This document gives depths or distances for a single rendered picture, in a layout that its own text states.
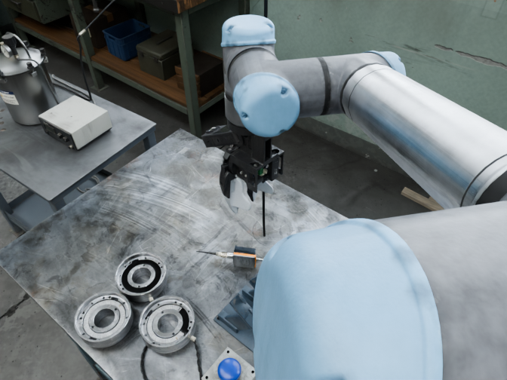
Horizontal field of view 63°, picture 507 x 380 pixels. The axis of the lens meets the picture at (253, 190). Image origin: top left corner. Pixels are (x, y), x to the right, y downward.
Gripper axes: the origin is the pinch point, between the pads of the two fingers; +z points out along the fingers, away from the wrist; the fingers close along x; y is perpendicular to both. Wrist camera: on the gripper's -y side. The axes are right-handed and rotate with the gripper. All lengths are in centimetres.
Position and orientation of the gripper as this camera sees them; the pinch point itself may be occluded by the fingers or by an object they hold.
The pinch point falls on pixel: (241, 200)
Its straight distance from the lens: 81.4
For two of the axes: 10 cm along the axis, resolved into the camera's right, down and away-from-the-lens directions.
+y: 7.3, 4.6, -5.1
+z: 0.0, 7.5, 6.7
